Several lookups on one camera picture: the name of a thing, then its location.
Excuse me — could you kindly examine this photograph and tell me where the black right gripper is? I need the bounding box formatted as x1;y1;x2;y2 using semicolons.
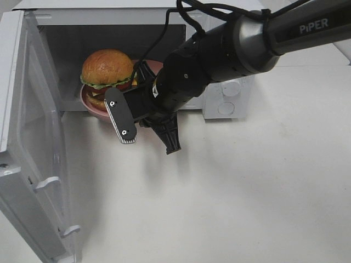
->
123;60;192;155

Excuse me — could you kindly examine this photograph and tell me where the pink round plate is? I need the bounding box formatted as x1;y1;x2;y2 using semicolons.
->
80;59;163;123

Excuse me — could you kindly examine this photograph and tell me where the burger with lettuce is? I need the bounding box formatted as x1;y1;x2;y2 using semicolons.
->
80;49;137;111

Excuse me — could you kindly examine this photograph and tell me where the round white door button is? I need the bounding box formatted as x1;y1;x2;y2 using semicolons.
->
218;102;235;115

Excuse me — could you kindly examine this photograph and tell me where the white microwave door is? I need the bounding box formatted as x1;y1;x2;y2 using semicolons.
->
1;10;81;262

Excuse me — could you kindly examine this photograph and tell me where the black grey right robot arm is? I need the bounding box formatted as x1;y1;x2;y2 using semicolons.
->
115;1;350;153

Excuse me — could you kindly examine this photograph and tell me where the white microwave oven body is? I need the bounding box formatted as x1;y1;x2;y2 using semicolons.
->
12;1;253;119

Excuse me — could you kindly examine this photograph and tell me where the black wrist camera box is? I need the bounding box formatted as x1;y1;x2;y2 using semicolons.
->
104;88;137;144

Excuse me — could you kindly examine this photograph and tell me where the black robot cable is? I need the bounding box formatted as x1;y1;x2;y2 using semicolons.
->
131;0;272;80

